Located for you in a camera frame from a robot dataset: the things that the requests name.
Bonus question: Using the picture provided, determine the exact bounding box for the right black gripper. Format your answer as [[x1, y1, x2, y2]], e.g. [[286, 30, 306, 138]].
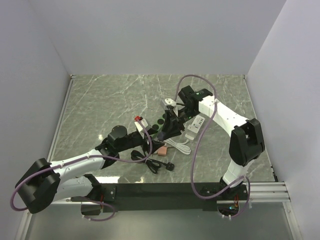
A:
[[160, 106, 199, 141]]

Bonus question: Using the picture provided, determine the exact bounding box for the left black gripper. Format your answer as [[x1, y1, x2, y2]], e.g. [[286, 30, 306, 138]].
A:
[[117, 127, 165, 154]]

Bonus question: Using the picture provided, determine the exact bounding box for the green power strip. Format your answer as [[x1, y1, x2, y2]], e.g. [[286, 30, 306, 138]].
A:
[[148, 113, 166, 138]]

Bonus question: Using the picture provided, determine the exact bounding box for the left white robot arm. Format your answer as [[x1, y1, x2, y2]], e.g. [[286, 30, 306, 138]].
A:
[[14, 125, 164, 214]]

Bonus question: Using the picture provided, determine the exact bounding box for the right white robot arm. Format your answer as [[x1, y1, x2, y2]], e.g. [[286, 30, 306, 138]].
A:
[[157, 85, 265, 200]]

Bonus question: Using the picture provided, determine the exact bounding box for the pink square adapter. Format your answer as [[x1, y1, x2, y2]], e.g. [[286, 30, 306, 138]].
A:
[[157, 146, 168, 157]]

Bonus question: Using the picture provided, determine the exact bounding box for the white USB power strip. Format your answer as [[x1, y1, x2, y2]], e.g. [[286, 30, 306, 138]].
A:
[[184, 115, 205, 141]]

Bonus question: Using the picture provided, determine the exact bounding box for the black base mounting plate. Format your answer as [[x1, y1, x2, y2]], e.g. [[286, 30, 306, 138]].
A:
[[70, 181, 247, 217]]

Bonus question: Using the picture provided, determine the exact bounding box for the black power cord with plug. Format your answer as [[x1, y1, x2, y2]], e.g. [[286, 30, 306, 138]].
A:
[[130, 148, 175, 175]]

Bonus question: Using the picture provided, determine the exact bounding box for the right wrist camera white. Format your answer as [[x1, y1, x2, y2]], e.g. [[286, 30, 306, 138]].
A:
[[160, 98, 178, 115]]

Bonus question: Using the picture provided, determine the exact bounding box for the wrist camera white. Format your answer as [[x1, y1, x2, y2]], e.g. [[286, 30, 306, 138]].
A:
[[160, 98, 178, 115], [134, 116, 150, 138]]

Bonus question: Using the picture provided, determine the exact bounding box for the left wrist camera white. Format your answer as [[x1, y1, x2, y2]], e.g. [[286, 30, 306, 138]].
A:
[[134, 116, 150, 138]]

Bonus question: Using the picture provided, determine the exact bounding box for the aluminium frame rail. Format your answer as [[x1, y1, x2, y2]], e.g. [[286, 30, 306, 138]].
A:
[[27, 181, 292, 206]]

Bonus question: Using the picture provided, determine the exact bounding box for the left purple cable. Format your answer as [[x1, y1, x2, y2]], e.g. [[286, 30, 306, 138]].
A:
[[9, 119, 154, 222]]

